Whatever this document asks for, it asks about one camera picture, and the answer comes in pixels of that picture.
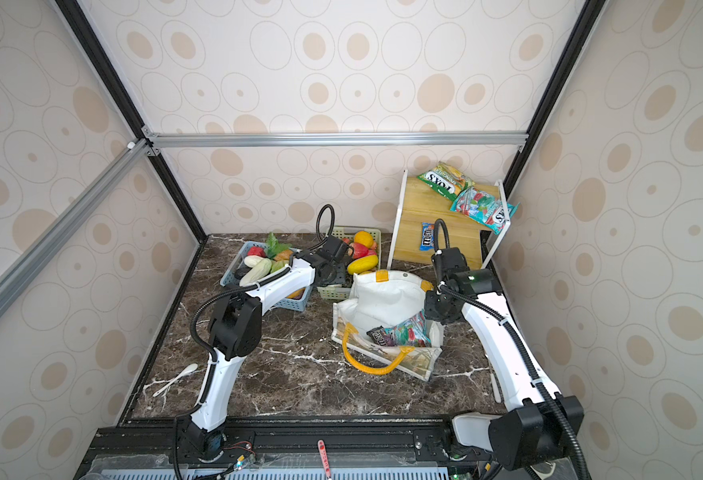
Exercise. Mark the red tomato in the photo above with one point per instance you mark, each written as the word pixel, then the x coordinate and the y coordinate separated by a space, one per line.
pixel 257 251

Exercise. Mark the purple m&m packet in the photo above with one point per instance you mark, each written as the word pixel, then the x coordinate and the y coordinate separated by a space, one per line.
pixel 382 336

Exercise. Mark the blue plastic basket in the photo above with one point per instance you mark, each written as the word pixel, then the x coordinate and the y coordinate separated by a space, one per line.
pixel 253 256

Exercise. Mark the green plastic basket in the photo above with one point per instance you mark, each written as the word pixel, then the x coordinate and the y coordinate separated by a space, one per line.
pixel 346 233

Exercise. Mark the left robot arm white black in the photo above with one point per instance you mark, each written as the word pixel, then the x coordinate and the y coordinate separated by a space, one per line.
pixel 228 326

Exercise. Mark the brown potato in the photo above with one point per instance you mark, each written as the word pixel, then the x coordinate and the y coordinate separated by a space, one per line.
pixel 285 255

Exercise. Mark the green leaf vegetable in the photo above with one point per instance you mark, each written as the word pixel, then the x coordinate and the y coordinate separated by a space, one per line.
pixel 274 248

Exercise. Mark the left diagonal aluminium bar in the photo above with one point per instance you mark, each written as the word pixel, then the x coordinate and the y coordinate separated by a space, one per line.
pixel 29 265

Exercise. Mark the green cabbage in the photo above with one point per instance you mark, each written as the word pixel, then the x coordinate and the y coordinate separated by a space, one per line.
pixel 279 265

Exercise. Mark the orange mango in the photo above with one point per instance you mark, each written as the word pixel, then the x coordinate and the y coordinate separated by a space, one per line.
pixel 297 294

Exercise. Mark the long yellow fruit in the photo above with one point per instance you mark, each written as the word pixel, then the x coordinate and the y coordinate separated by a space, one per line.
pixel 363 264

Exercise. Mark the white plastic spoon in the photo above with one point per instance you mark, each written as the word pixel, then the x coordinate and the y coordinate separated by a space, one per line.
pixel 187 371

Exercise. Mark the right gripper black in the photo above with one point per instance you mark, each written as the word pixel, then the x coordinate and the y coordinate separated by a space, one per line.
pixel 429 307

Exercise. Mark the orange fruit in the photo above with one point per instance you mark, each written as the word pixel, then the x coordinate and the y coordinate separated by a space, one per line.
pixel 364 238

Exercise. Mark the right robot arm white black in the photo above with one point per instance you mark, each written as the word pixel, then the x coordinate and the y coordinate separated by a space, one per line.
pixel 540 424

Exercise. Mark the small wooden side table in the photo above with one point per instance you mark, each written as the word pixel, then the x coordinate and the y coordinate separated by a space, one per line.
pixel 418 204

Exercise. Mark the white grocery bag yellow handles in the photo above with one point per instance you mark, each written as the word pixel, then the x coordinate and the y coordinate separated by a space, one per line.
pixel 385 298

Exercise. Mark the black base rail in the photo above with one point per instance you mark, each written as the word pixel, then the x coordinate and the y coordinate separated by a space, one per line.
pixel 287 448

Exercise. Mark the blue m&m packet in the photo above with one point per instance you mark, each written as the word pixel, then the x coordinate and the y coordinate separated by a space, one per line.
pixel 427 235

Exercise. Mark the green candy bag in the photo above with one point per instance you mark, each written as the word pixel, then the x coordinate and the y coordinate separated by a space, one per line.
pixel 446 180

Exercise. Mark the white radish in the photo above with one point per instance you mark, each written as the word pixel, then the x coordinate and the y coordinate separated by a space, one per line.
pixel 255 273

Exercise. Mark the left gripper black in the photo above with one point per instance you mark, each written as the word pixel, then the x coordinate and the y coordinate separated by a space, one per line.
pixel 342 274

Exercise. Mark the teal red candy bag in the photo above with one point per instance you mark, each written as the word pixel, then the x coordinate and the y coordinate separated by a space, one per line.
pixel 484 208

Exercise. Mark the red apple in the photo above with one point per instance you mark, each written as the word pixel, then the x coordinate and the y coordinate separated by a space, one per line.
pixel 359 250

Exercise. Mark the horizontal aluminium bar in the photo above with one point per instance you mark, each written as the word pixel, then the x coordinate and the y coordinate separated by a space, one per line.
pixel 352 139

